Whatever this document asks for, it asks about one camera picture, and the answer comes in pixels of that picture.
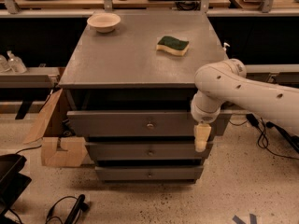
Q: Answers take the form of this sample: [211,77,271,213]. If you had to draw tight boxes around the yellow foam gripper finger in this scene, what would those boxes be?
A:
[193,123,211,152]

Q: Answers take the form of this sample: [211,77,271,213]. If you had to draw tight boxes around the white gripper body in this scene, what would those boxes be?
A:
[191,91,223,123]

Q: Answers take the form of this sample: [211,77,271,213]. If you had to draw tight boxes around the grey top drawer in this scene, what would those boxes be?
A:
[66,109,232,138]

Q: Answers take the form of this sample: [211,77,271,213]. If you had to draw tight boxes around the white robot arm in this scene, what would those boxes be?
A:
[191,59,299,152]

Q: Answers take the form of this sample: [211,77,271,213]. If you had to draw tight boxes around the grey drawer cabinet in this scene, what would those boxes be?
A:
[58,9,234,183]

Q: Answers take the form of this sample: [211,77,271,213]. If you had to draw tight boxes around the grey bottom drawer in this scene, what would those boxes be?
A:
[95,166,203,181]

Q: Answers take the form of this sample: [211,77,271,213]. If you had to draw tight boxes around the open cardboard box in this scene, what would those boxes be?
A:
[23,89,88,167]

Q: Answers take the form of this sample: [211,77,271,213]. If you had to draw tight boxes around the white pump dispenser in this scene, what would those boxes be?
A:
[222,42,230,51]

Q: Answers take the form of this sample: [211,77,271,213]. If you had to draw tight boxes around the green yellow sponge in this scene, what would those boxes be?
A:
[156,36,189,56]

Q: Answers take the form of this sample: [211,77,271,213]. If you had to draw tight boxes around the blue tape marker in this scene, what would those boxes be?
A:
[232,214,258,224]

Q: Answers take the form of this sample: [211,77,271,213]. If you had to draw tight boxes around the cream ceramic bowl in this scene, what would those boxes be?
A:
[87,13,121,33]

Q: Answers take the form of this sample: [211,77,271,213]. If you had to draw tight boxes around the clear sanitizer bottle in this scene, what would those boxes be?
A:
[7,50,27,74]

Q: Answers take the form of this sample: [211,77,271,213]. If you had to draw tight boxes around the black stacked trays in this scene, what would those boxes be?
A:
[0,154,32,217]

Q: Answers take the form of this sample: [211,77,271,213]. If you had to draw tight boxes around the clear plastic bottle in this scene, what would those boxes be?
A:
[0,55,10,73]

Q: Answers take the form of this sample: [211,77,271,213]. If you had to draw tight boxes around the black cable on floor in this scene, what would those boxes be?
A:
[227,114,299,161]

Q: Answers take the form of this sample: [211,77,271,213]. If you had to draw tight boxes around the black handle tool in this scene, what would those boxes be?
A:
[64,194,89,224]

